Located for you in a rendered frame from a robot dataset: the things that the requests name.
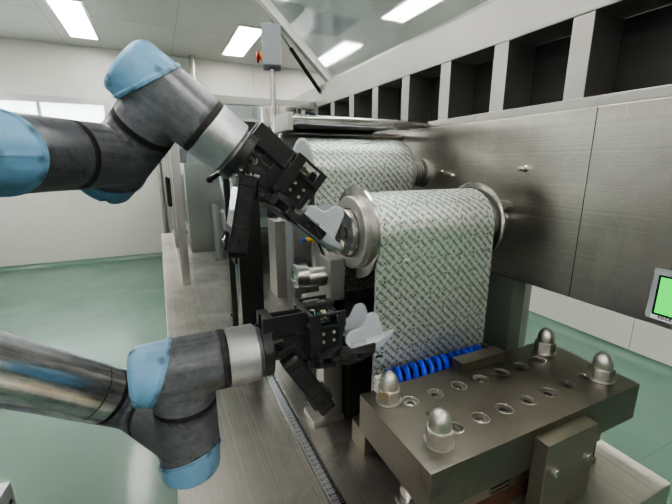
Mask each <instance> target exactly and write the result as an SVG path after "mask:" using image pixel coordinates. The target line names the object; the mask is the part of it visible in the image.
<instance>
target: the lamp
mask: <svg viewBox="0 0 672 504"><path fill-rule="evenodd" d="M654 312H655V313H658V314H662V315H665V316H668V317H672V279H668V278H664V277H661V281H660V286H659V291H658V295H657V300H656V305H655V309H654Z"/></svg>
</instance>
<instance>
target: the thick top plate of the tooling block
mask: <svg viewBox="0 0 672 504"><path fill-rule="evenodd" d="M534 344H535V343H533V344H529V345H526V346H522V347H519V348H516V349H512V350H509V351H505V360H504V361H503V362H499V363H496V364H493V365H490V366H486V367H483V368H480V369H477V370H473V371H470V372H467V373H464V374H461V373H460V372H458V371H457V370H455V369H454V368H453V367H451V368H447V369H444V370H441V371H437V372H434V373H430V374H427V375H424V376H420V377H417V378H413V379H410V380H407V381H403V382H400V383H399V387H400V397H401V400H402V401H401V404H400V405H399V406H398V407H395V408H385V407H382V406H380V405H379V404H377V402H376V395H377V393H376V392H375V391H374V390H373V391H369V392H366V393H362V394H360V427H359V429H360V431H361V432H362V433H363V434H364V436H365V437H366V438H367V440H368V441H369V442H370V444H371V445H372V446H373V448H374V449H375V450H376V451H377V453H378V454H379V455H380V457H381V458H382V459H383V461H384V462H385V463H386V465H387V466H388V467H389V469H390V470H391V471H392V472H393V474H394V475H395V476H396V478H397V479H398V480H399V482H400V483H401V484H402V486H403V487H404V488H405V489H406V491H407V492H408V493H409V495H410V496H411V497H412V499H413V500H414V501H415V503H416V504H459V503H461V502H463V501H465V500H467V499H469V498H471V497H474V496H476V495H478V494H480V493H482V492H484V491H486V490H488V489H490V488H492V487H494V486H496V485H498V484H500V483H502V482H504V481H506V480H508V479H510V478H512V477H514V476H516V475H518V474H520V473H522V472H524V471H526V470H528V469H530V466H531V459H532V453H533V446H534V439H535V436H537V435H540V434H542V433H544V432H546V431H549V430H551V429H553V428H555V427H557V426H560V425H562V424H564V423H566V422H569V421H571V420H573V419H575V418H578V417H580V416H582V415H585V416H587V417H589V418H590V419H592V420H594V421H595V422H597V423H598V429H597V434H596V436H597V435H599V434H601V433H603V432H605V431H607V430H609V429H611V428H613V427H615V426H617V425H619V424H621V423H623V422H625V421H627V420H629V419H631V418H633V414H634V409H635V405H636V400H637V395H638V391H639V386H640V384H639V383H637V382H635V381H632V380H630V379H628V378H626V377H624V376H621V375H619V374H617V373H615V377H614V380H615V383H614V384H613V385H603V384H599V383H596V382H594V381H592V380H590V379H589V378H588V377H587V376H586V373H587V372H588V369H589V363H592V362H591V361H589V360H586V359H584V358H582V357H580V356H578V355H575V354H573V353H571V352H569V351H567V350H564V349H562V348H560V347H558V346H556V355H555V356H543V355H540V354H537V353H536V352H534V351H533V347H534ZM439 407H441V408H444V409H446V410H447V411H448V412H449V414H450V416H451V419H452V428H453V431H454V442H455V446H454V449H453V450H452V451H451V452H449V453H436V452H434V451H432V450H430V449H428V448H427V447H426V445H425V444H424V442H423V436H424V434H425V432H426V423H427V422H428V421H429V416H430V413H431V412H432V411H433V410H434V409H435V408H439Z"/></svg>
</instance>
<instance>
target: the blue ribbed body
mask: <svg viewBox="0 0 672 504"><path fill-rule="evenodd" d="M481 349H483V348H482V347H481V346H480V345H478V344H476V345H474V346H473V347H472V346H468V347H467V348H461V349H460V350H454V351H453V352H447V353H446V354H439V356H438V357H437V356H432V357H431V359H430V358H425V359H424V360H423V361H422V360H417V361H416V363H414V362H409V364H408V366H407V365H406V364H402V365H401V366H400V368H399V367H397V366H394V367H393V368H392V371H393V372H394V373H395V374H396V375H397V377H398V380H399V383H400V382H403V380H404V381H407V380H410V379H413V378H417V377H420V376H424V375H427V374H430V373H434V372H437V371H441V370H444V369H447V368H451V367H452V358H453V357H455V356H459V355H463V354H466V353H470V352H473V351H477V350H481Z"/></svg>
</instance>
